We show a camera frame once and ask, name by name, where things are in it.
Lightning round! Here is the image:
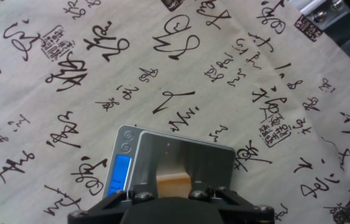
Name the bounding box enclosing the silver digital pocket scale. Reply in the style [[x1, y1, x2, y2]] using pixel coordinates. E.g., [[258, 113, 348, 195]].
[[101, 124, 236, 200]]

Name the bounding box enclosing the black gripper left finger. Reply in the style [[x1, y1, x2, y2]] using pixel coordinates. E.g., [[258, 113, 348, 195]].
[[67, 184, 157, 224]]

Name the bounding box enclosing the small wooden block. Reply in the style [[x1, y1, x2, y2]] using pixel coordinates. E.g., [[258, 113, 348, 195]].
[[155, 172, 192, 199]]

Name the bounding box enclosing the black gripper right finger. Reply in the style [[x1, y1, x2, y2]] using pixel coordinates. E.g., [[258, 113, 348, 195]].
[[189, 185, 275, 224]]

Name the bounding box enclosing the beige calligraphy print cloth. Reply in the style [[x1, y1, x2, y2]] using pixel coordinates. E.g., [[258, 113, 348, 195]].
[[0, 0, 350, 224]]

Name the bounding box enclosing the aluminium frame rail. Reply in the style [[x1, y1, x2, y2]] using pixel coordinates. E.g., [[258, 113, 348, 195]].
[[298, 0, 350, 23]]

